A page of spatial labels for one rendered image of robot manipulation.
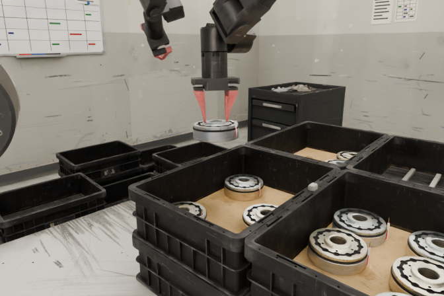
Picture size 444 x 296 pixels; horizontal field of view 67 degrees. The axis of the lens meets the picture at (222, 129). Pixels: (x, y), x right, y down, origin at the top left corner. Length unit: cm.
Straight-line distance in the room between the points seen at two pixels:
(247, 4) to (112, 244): 69
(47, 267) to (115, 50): 295
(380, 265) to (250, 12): 52
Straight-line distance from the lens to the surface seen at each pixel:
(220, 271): 60
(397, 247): 77
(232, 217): 79
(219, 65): 71
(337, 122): 268
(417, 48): 403
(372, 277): 67
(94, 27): 360
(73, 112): 357
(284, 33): 480
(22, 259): 101
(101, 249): 97
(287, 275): 50
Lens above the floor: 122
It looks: 15 degrees down
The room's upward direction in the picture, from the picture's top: straight up
